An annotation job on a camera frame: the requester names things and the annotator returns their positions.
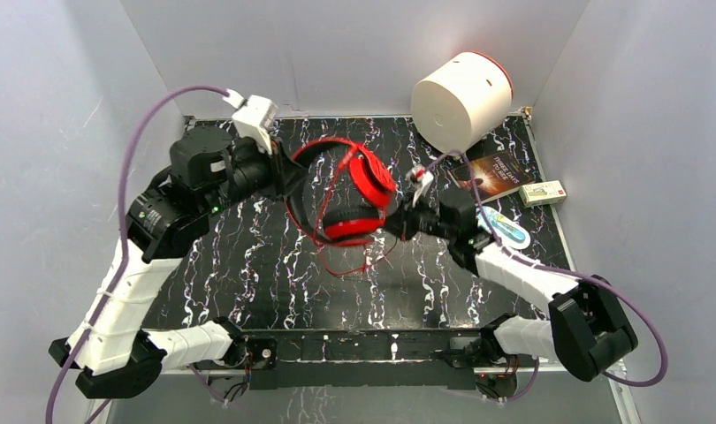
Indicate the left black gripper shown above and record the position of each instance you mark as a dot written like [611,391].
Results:
[280,172]

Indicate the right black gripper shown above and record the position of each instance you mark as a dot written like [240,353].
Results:
[401,223]

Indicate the red black headphones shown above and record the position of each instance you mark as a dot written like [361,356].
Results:
[356,198]

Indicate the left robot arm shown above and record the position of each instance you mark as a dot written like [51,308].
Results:
[115,356]

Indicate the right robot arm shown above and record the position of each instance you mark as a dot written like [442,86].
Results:
[585,327]

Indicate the dark paperback book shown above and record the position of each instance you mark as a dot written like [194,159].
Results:
[493,176]

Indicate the blue packaged toothbrush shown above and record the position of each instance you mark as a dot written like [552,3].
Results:
[509,232]

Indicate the white cylindrical container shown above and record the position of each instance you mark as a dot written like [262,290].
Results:
[464,99]

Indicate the small green white box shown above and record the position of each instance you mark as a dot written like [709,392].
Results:
[542,193]

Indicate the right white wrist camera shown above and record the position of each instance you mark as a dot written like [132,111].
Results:
[420,179]

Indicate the black front mounting rail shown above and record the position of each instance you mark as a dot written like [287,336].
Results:
[289,358]

